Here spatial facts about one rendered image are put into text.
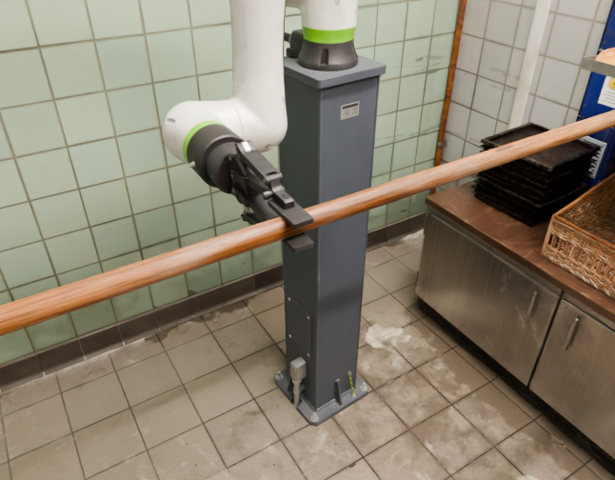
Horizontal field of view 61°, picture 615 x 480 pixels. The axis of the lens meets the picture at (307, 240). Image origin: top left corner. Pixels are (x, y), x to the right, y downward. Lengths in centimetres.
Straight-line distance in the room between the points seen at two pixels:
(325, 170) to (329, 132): 10
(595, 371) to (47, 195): 181
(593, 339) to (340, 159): 93
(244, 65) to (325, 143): 41
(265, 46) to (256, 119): 13
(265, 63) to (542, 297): 121
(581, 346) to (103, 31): 172
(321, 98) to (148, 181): 91
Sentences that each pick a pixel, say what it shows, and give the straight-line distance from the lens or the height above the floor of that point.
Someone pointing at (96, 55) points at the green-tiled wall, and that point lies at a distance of 179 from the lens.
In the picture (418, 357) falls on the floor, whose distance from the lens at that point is 217.
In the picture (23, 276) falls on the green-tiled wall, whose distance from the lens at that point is 205.
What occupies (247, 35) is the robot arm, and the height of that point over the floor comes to 135.
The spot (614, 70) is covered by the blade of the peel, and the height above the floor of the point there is 119.
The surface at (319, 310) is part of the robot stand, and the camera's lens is 159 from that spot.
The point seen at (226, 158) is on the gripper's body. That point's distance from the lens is 80.
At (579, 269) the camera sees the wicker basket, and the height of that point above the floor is 61.
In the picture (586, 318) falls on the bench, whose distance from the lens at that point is 175.
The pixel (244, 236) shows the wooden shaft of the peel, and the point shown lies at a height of 120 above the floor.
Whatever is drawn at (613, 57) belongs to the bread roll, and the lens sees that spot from 152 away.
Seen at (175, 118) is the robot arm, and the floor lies 123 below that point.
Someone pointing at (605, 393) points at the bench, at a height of 31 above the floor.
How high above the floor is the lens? 156
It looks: 35 degrees down
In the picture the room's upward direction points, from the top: straight up
